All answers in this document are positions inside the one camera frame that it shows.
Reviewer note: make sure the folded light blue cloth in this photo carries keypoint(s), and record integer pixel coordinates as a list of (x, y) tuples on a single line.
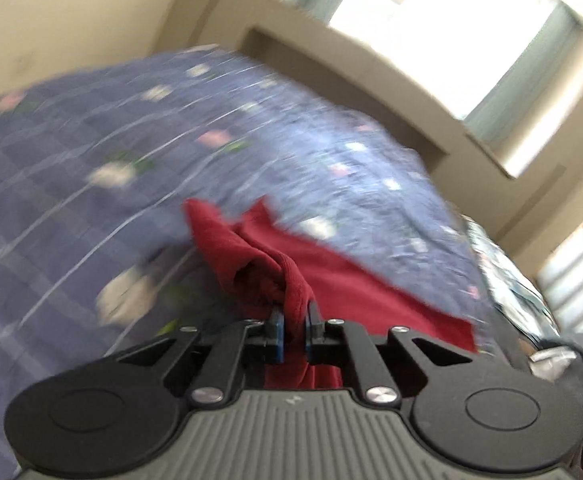
[(509, 280)]

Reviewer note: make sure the beige headboard ledge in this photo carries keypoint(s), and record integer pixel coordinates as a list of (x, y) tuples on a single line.
[(371, 85)]

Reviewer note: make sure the bright window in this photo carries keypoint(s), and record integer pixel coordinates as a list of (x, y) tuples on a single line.
[(436, 25)]

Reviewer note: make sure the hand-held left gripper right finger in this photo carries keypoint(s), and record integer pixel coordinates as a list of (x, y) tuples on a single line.
[(312, 332)]

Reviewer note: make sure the silver plastic bag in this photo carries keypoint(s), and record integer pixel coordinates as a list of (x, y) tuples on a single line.
[(552, 357)]

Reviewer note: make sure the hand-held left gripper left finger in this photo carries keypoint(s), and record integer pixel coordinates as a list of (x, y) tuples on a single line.
[(279, 334)]

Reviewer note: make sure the dark red shirt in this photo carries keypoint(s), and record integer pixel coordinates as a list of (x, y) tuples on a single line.
[(351, 280)]

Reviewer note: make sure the blue plaid floral blanket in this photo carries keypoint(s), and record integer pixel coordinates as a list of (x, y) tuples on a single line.
[(71, 135)]

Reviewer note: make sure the white radiator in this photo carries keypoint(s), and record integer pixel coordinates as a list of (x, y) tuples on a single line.
[(576, 270)]

